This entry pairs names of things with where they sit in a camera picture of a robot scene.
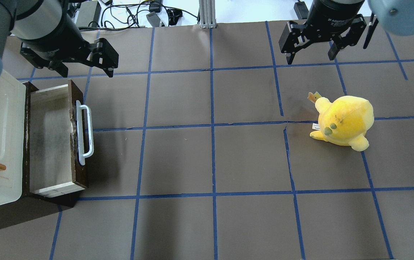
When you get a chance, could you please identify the black gripper by drawer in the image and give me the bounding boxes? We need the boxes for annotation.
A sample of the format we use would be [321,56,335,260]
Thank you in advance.
[20,14,119,78]

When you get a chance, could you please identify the black gripper near plush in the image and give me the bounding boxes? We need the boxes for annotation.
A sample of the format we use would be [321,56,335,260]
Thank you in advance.
[279,0,367,65]

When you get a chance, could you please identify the silver robot arm by drawer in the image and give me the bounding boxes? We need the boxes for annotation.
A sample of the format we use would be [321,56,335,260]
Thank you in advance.
[0,0,119,78]

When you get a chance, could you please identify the silver robot arm near plush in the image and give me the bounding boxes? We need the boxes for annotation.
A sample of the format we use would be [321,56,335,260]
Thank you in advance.
[279,0,414,65]

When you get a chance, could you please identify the black power adapter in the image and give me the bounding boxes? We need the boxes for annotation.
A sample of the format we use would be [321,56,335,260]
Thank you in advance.
[146,12,165,27]

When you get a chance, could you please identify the yellow plush toy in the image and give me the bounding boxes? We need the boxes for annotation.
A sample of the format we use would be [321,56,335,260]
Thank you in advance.
[307,92,375,152]

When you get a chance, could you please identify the white cabinet box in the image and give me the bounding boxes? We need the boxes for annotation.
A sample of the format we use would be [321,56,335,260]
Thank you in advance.
[0,70,26,205]

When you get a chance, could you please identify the aluminium frame post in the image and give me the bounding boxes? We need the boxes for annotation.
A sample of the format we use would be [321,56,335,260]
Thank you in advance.
[199,0,217,29]

